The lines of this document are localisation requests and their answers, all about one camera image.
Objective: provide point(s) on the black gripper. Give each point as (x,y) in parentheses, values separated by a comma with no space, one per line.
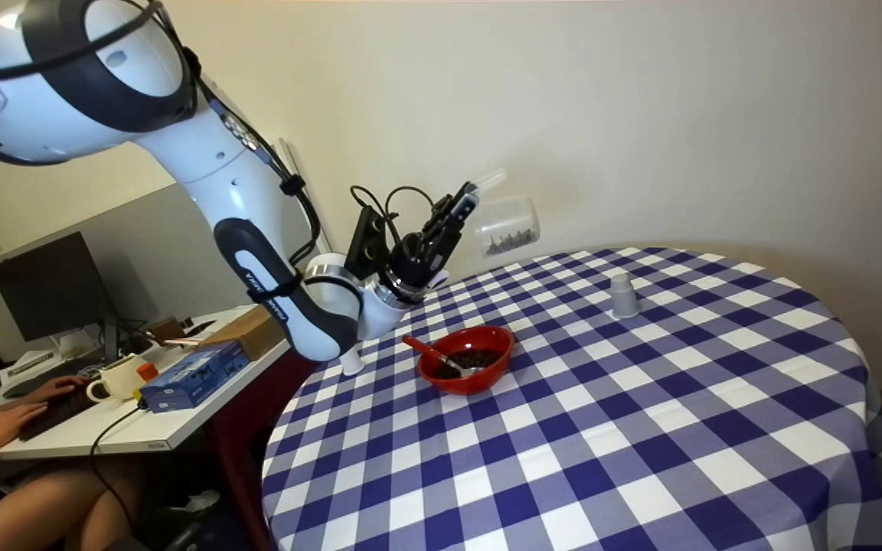
(422,255)

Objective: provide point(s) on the clear plastic jug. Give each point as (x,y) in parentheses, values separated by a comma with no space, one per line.
(503,222)

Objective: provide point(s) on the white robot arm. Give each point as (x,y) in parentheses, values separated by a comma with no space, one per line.
(89,76)

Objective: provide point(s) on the red plastic bowl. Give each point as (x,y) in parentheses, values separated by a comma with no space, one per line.
(463,364)

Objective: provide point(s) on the white plastic cup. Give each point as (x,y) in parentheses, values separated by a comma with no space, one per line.
(622,297)

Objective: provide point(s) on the cardboard box on desk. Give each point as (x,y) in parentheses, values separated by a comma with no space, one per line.
(256,332)

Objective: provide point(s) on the blue white checkered tablecloth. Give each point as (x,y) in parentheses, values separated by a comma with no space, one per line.
(729,416)

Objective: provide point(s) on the blue box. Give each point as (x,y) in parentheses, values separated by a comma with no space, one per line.
(193,378)

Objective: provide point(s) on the white desk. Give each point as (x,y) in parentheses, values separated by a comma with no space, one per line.
(125,426)

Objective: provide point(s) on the white mug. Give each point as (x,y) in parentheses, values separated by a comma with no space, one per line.
(121,382)

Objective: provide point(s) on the black computer monitor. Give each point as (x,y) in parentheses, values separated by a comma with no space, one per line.
(54,289)

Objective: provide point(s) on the person's bare legs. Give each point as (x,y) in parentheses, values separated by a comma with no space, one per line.
(85,505)

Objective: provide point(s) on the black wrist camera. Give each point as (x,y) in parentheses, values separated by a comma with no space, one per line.
(370,246)

